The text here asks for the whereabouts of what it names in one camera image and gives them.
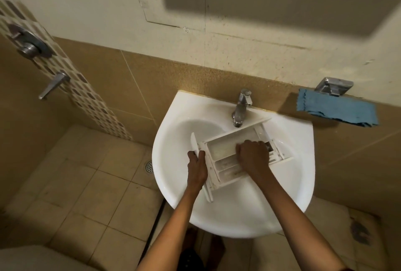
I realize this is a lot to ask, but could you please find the person's left hand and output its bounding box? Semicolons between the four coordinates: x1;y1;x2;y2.
187;150;209;193

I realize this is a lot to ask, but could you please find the person's right hand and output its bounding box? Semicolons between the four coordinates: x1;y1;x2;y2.
235;139;272;184

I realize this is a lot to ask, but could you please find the white detergent drawer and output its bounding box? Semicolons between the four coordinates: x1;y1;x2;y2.
190;117;294;203

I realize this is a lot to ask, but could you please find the white washing machine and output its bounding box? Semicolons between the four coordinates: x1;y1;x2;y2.
0;245;90;271

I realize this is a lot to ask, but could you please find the person's left forearm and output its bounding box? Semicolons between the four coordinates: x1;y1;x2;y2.
136;186;201;271

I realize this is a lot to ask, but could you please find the person's right forearm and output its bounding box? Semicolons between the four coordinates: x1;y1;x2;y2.
258;173;347;271

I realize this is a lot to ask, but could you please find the chrome sink faucet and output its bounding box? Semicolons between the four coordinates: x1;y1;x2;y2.
231;89;253;128

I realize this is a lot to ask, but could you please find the white ceramic sink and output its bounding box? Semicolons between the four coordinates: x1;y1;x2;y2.
152;90;315;239

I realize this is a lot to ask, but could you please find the blue cloth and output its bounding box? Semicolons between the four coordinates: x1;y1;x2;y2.
296;88;379;128

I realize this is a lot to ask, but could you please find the chrome shower valve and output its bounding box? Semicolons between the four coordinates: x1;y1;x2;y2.
7;24;51;60

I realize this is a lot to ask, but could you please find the chrome wall holder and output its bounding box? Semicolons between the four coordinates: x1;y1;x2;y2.
314;77;354;97

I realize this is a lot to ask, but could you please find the chrome wall tap lever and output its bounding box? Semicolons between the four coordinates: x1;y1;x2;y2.
38;71;71;100

